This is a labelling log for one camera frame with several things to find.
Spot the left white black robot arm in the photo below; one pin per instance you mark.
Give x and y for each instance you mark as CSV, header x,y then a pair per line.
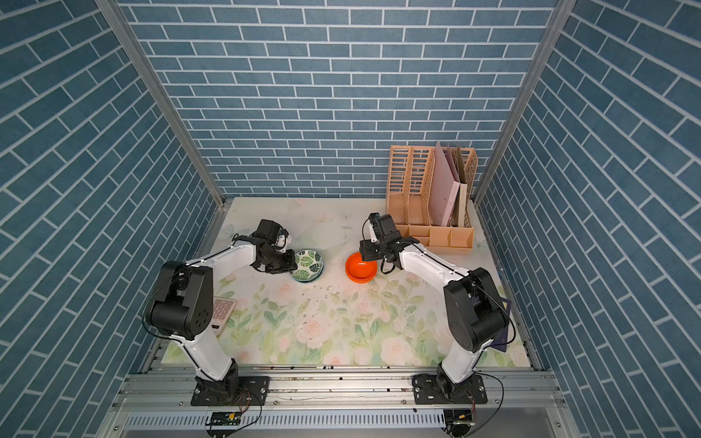
x,y
181,304

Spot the floral table mat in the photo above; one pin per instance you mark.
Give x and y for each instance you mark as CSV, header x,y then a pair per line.
x,y
395,319

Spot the peach desk file organizer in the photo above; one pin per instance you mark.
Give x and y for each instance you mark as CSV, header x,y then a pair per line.
x,y
408,191

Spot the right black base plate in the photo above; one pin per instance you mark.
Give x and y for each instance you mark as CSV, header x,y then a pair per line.
x,y
434,389

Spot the white perforated cable duct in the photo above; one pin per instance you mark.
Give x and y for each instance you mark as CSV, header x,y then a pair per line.
x,y
384,419

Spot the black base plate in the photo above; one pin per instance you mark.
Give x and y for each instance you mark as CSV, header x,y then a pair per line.
x,y
234,390
434,389

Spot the brown folder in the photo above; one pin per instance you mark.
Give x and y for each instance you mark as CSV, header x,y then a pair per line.
x,y
460,210

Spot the right base connector box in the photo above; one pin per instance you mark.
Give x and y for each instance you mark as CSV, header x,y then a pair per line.
x,y
458,423

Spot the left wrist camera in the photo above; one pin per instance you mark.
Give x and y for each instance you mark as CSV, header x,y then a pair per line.
x,y
282,240

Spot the green circuit board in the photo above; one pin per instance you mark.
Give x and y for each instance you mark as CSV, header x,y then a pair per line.
x,y
224,419

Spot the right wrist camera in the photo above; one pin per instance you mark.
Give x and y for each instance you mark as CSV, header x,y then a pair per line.
x,y
371,226

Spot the pink calculator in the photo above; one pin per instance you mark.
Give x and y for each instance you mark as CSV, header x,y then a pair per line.
x,y
222,310

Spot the aluminium mounting rail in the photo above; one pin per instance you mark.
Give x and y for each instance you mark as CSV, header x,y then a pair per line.
x,y
171,388

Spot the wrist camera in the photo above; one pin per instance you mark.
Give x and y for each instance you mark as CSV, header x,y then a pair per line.
x,y
371,226
282,240

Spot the pink folder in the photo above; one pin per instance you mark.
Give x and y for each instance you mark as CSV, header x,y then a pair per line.
x,y
444,188

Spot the dark blue notebook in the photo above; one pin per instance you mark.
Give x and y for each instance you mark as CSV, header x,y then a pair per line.
x,y
506,336

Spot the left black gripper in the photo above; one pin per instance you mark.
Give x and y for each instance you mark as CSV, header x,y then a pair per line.
x,y
289,264

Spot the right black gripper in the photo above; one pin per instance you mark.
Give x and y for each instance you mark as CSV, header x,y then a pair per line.
x,y
365,247

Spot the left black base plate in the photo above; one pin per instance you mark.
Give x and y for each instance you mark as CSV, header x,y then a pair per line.
x,y
234,390

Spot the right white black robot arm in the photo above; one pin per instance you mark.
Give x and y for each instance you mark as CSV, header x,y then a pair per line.
x,y
476,316

